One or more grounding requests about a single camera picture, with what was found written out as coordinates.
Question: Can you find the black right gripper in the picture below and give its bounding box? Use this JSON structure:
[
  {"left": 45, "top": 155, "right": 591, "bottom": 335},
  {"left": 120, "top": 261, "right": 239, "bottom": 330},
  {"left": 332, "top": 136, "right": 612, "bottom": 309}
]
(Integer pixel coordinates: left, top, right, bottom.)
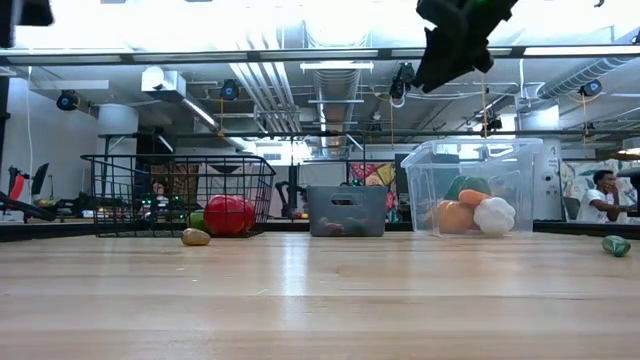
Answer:
[{"left": 412, "top": 0, "right": 519, "bottom": 92}]

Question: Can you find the green bell pepper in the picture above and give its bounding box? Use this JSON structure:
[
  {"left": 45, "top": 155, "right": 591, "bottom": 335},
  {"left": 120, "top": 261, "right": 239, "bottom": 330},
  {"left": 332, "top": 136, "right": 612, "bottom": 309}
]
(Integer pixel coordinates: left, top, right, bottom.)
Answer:
[{"left": 444, "top": 175, "right": 492, "bottom": 201}]

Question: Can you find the orange carrot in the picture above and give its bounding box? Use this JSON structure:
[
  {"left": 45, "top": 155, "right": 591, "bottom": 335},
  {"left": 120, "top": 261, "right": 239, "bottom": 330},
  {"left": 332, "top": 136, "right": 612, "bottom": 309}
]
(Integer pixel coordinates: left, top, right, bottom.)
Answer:
[{"left": 457, "top": 188, "right": 494, "bottom": 209}]

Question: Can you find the orange pepper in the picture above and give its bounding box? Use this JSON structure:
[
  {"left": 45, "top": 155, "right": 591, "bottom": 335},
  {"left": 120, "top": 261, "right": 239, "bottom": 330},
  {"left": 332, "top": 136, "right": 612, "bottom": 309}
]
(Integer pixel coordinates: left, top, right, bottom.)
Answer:
[{"left": 424, "top": 199, "right": 476, "bottom": 235}]

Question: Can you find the white garlic bulb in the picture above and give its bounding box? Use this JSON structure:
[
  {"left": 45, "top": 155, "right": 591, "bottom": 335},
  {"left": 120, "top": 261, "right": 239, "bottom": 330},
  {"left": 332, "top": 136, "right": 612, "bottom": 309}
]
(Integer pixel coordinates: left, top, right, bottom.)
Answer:
[{"left": 472, "top": 196, "right": 517, "bottom": 237}]

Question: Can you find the black hanging device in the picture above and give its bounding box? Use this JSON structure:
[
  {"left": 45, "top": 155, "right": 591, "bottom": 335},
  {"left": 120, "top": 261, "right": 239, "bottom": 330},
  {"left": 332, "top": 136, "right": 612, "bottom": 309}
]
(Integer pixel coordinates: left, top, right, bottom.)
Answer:
[{"left": 389, "top": 61, "right": 417, "bottom": 109}]

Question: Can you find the clear plastic tub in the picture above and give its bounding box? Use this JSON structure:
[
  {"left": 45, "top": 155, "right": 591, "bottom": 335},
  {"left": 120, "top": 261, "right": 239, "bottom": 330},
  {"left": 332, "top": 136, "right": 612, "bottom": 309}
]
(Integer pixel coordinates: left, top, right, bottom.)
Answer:
[{"left": 400, "top": 138, "right": 545, "bottom": 237}]

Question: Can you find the black ceiling spotlight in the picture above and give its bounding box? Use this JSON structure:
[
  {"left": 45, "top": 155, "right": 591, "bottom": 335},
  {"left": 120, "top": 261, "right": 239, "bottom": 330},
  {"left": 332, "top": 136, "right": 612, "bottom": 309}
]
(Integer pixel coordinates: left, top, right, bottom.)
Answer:
[
  {"left": 578, "top": 78, "right": 604, "bottom": 98},
  {"left": 55, "top": 89, "right": 80, "bottom": 112},
  {"left": 219, "top": 78, "right": 242, "bottom": 102}
]

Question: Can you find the colourful painting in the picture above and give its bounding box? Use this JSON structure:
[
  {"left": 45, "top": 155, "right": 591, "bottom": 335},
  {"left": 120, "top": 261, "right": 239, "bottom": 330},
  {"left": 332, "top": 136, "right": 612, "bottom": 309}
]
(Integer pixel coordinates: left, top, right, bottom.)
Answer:
[{"left": 348, "top": 162, "right": 399, "bottom": 201}]

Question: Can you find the person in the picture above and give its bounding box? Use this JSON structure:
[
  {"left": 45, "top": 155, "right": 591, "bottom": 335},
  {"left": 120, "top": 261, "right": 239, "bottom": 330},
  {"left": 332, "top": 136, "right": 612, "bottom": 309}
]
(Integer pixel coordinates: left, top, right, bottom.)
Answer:
[{"left": 575, "top": 169, "right": 639, "bottom": 224}]

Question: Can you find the grey plastic bin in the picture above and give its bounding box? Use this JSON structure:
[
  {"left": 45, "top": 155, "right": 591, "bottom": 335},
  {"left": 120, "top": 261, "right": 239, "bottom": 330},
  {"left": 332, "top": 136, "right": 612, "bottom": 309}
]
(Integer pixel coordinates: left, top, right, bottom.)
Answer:
[{"left": 306, "top": 185, "right": 389, "bottom": 238}]

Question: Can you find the small green chili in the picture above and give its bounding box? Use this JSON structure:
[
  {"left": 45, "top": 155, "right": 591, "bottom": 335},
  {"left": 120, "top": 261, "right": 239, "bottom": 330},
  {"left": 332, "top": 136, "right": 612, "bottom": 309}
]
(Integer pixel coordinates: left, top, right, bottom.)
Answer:
[{"left": 600, "top": 234, "right": 632, "bottom": 259}]

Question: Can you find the white ceiling unit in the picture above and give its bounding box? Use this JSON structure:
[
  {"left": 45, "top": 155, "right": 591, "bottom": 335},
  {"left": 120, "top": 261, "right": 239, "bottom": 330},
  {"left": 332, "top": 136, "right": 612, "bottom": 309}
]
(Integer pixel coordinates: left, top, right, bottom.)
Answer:
[{"left": 141, "top": 66, "right": 187, "bottom": 101}]

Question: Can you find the black monitor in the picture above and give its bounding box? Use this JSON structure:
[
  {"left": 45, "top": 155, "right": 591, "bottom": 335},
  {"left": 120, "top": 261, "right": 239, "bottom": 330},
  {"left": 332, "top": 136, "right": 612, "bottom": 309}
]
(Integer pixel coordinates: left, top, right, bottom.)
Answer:
[{"left": 30, "top": 162, "right": 50, "bottom": 196}]

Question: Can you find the red black device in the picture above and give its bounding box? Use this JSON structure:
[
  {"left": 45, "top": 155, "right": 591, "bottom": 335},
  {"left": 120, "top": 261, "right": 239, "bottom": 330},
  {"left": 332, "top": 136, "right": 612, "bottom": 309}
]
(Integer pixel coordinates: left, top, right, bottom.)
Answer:
[{"left": 7, "top": 167, "right": 26, "bottom": 201}]

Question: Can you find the ribbed silver duct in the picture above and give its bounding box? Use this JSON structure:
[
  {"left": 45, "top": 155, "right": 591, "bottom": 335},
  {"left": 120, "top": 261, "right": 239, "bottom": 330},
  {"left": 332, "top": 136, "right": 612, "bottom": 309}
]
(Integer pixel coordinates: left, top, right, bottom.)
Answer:
[{"left": 537, "top": 54, "right": 640, "bottom": 101}]

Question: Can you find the silver air duct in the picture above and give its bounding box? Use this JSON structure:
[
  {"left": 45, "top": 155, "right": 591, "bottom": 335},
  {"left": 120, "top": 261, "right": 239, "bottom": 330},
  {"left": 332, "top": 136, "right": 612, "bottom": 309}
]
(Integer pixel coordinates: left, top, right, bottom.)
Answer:
[{"left": 312, "top": 64, "right": 362, "bottom": 151}]

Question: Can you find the floral wall mural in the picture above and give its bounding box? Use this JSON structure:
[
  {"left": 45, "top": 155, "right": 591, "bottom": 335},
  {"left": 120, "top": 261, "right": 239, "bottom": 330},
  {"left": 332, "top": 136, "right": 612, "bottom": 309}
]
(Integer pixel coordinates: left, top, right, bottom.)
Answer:
[{"left": 559, "top": 159, "right": 640, "bottom": 225}]

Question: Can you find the black wire basket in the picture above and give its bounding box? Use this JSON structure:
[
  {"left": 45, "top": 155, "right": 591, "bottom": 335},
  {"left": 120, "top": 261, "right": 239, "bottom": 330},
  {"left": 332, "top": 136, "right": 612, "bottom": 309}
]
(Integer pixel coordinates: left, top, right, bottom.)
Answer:
[{"left": 80, "top": 154, "right": 277, "bottom": 239}]

